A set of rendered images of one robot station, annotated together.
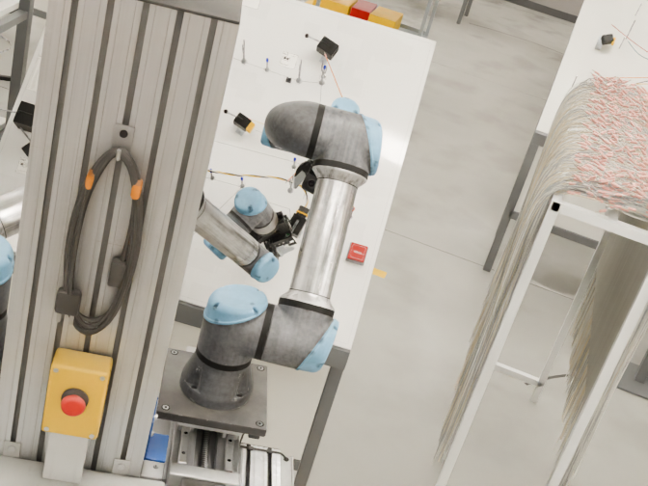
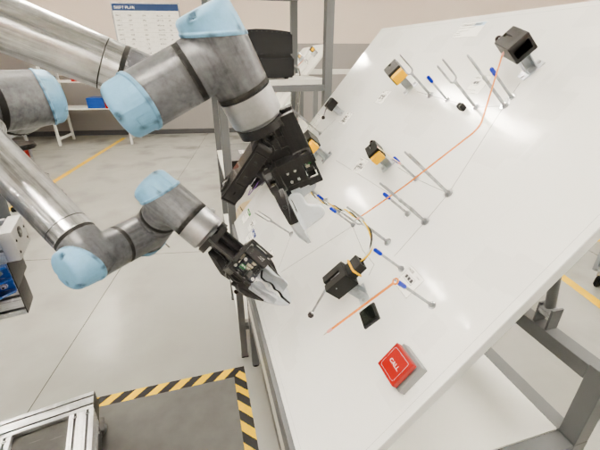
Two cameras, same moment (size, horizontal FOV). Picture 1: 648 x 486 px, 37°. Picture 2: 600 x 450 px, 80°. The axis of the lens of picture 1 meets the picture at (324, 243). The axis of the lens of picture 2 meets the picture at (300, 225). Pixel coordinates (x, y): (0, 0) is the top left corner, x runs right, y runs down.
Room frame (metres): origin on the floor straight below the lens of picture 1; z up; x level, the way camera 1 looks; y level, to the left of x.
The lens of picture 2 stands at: (2.29, -0.47, 1.56)
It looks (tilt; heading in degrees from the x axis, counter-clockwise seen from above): 26 degrees down; 74
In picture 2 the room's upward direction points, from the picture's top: straight up
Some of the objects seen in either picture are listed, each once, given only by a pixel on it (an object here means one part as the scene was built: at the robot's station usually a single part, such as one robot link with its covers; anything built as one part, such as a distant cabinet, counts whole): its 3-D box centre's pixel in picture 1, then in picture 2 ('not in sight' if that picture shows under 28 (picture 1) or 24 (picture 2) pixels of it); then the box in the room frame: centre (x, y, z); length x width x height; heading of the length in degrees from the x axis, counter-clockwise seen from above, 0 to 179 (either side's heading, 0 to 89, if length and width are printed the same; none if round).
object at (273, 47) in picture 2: not in sight; (254, 54); (2.57, 1.26, 1.56); 0.30 x 0.23 x 0.19; 2
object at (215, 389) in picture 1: (220, 367); not in sight; (1.65, 0.13, 1.21); 0.15 x 0.15 x 0.10
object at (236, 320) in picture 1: (235, 322); not in sight; (1.65, 0.13, 1.33); 0.13 x 0.12 x 0.14; 94
